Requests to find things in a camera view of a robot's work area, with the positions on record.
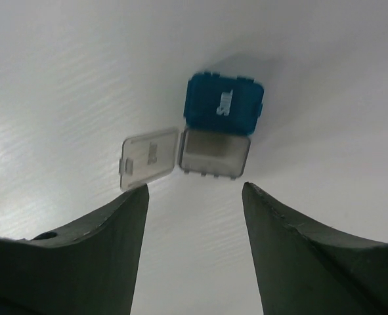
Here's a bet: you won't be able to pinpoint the blue pill box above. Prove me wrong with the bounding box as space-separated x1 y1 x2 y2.
183 72 265 136

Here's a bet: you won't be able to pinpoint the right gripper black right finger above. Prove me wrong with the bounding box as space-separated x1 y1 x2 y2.
242 182 388 314

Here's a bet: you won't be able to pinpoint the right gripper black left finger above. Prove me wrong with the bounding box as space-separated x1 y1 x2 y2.
0 186 149 314

